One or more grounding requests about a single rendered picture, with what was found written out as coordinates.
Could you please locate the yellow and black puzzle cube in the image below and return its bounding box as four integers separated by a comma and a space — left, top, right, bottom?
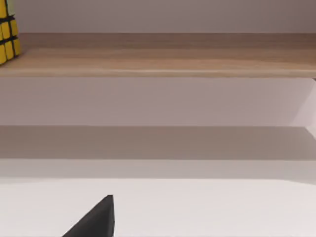
0, 0, 21, 66

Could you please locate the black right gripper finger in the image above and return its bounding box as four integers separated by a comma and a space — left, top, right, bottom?
61, 194, 116, 237

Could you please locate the wooden shelf board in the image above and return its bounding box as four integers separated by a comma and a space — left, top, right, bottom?
0, 32, 316, 79

